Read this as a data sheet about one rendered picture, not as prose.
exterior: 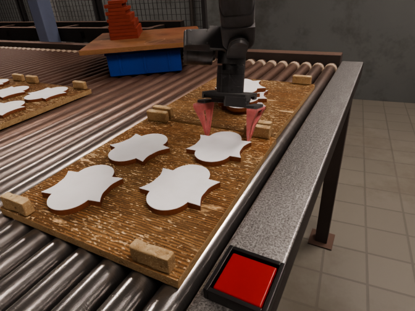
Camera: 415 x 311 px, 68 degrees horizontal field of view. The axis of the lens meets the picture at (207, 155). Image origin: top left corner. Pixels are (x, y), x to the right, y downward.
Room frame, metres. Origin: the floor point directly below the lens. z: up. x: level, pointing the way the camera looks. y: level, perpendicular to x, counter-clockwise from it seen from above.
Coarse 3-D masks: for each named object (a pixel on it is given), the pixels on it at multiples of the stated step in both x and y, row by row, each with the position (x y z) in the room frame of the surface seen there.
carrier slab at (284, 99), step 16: (256, 80) 1.05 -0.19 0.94; (192, 96) 0.92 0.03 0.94; (272, 96) 0.87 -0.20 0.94; (288, 96) 0.86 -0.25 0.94; (304, 96) 0.85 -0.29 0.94; (176, 112) 0.80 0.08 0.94; (192, 112) 0.79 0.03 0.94; (224, 112) 0.77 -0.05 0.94; (272, 112) 0.75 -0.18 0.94; (288, 112) 0.74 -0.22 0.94; (224, 128) 0.67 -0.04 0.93; (240, 128) 0.66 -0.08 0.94; (272, 128) 0.65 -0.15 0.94
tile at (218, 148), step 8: (208, 136) 0.61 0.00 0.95; (216, 136) 0.60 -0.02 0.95; (224, 136) 0.60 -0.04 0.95; (232, 136) 0.60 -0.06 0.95; (240, 136) 0.60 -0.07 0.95; (200, 144) 0.57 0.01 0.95; (208, 144) 0.57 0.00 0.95; (216, 144) 0.57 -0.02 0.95; (224, 144) 0.56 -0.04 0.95; (232, 144) 0.56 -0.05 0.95; (240, 144) 0.56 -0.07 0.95; (248, 144) 0.57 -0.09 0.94; (192, 152) 0.55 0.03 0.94; (200, 152) 0.54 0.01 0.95; (208, 152) 0.53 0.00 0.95; (216, 152) 0.53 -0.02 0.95; (224, 152) 0.53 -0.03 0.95; (232, 152) 0.53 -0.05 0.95; (240, 152) 0.54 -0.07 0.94; (200, 160) 0.51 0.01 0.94; (208, 160) 0.50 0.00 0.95; (216, 160) 0.50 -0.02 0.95; (224, 160) 0.51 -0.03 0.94; (232, 160) 0.52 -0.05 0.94; (240, 160) 0.51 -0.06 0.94
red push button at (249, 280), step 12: (228, 264) 0.27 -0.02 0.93; (240, 264) 0.27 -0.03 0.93; (252, 264) 0.27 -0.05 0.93; (264, 264) 0.27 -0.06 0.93; (228, 276) 0.25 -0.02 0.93; (240, 276) 0.25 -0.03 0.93; (252, 276) 0.25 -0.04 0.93; (264, 276) 0.25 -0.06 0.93; (216, 288) 0.24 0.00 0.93; (228, 288) 0.24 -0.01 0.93; (240, 288) 0.24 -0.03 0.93; (252, 288) 0.24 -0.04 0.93; (264, 288) 0.23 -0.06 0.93; (252, 300) 0.22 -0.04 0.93; (264, 300) 0.22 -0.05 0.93
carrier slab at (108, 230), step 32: (160, 128) 0.69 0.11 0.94; (192, 128) 0.68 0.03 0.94; (96, 160) 0.55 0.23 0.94; (160, 160) 0.54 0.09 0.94; (192, 160) 0.53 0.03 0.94; (256, 160) 0.51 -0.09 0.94; (32, 192) 0.46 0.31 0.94; (128, 192) 0.43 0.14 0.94; (224, 192) 0.42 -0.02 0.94; (32, 224) 0.38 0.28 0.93; (64, 224) 0.36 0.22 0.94; (96, 224) 0.36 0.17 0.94; (128, 224) 0.35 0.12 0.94; (160, 224) 0.35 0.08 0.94; (192, 224) 0.34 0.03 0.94; (128, 256) 0.29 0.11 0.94; (192, 256) 0.28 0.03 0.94
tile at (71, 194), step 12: (84, 168) 0.51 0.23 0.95; (96, 168) 0.50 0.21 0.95; (108, 168) 0.50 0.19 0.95; (72, 180) 0.47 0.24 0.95; (84, 180) 0.46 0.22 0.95; (96, 180) 0.46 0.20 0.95; (108, 180) 0.46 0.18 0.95; (120, 180) 0.46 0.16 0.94; (48, 192) 0.43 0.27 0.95; (60, 192) 0.43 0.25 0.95; (72, 192) 0.43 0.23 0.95; (84, 192) 0.43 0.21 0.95; (96, 192) 0.42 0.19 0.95; (108, 192) 0.44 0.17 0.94; (48, 204) 0.40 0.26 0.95; (60, 204) 0.40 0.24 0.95; (72, 204) 0.40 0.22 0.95; (84, 204) 0.40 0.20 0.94; (96, 204) 0.40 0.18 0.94
